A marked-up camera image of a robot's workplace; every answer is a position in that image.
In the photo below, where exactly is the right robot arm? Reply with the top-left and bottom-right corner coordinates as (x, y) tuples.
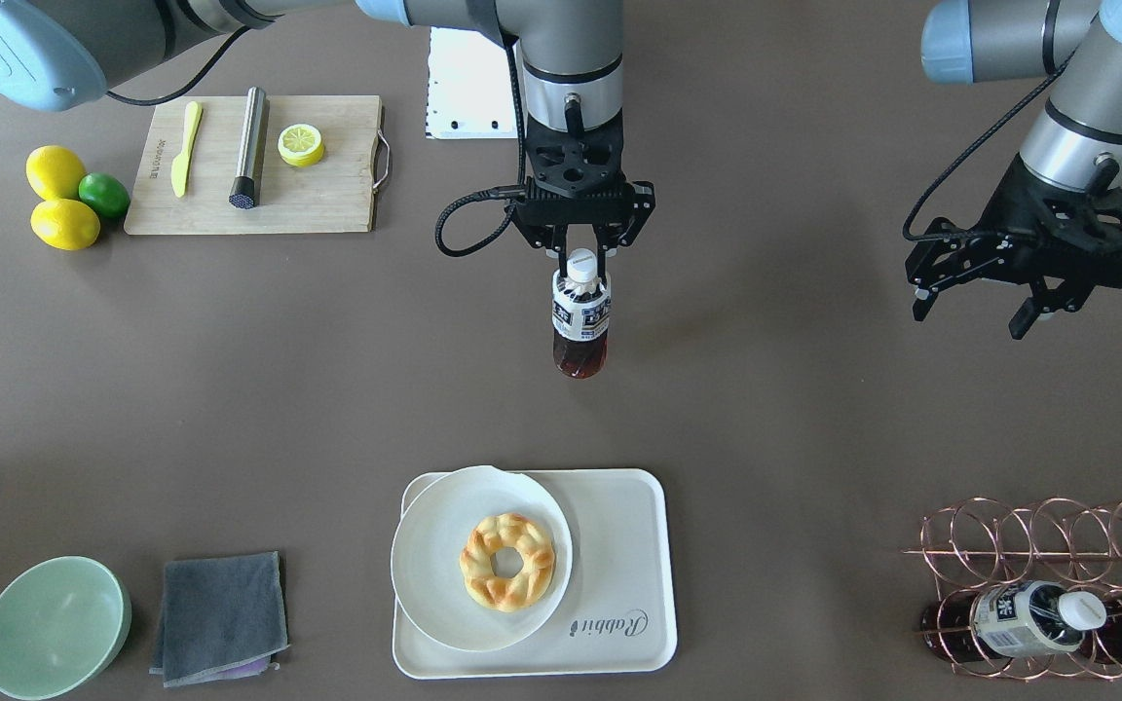
(0, 1), (655, 279)

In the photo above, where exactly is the white serving tray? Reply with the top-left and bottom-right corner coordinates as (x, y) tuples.
(393, 467), (678, 680)

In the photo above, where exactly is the bamboo cutting board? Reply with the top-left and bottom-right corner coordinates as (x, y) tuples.
(125, 94), (383, 236)

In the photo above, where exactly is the steel muddler black tip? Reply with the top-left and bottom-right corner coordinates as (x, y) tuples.
(228, 86), (269, 209)

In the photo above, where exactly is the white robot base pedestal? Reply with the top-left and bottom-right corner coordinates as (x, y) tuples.
(425, 27), (518, 139)

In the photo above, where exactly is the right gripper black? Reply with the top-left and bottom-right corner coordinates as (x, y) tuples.
(511, 114), (655, 289)

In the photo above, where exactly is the yellow lemon far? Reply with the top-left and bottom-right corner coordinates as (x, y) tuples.
(25, 145), (88, 201)

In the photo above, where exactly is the braided ring donut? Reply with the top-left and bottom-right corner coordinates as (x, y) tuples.
(459, 513), (557, 614)

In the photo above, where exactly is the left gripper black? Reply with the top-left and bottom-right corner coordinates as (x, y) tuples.
(905, 154), (1122, 339)

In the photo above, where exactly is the yellow plastic knife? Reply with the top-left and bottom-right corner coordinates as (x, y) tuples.
(171, 99), (204, 199)

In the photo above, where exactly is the grey folded cloth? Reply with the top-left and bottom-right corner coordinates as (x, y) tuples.
(150, 551), (289, 688)

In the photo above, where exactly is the white round plate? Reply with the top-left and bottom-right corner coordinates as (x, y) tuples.
(390, 465), (573, 651)

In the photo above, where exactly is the green bowl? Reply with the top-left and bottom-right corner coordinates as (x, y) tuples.
(0, 556), (132, 700)

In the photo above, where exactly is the copper wire bottle rack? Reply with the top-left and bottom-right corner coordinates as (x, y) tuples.
(914, 497), (1122, 682)

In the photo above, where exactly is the yellow lemon near board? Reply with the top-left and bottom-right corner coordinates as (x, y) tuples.
(30, 199), (101, 251)

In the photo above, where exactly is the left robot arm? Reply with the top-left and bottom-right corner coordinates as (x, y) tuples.
(905, 1), (1122, 339)

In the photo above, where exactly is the half lemon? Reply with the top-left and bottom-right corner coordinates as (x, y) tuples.
(277, 123), (325, 167)

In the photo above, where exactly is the green lime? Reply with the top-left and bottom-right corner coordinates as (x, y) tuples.
(77, 172), (131, 219)

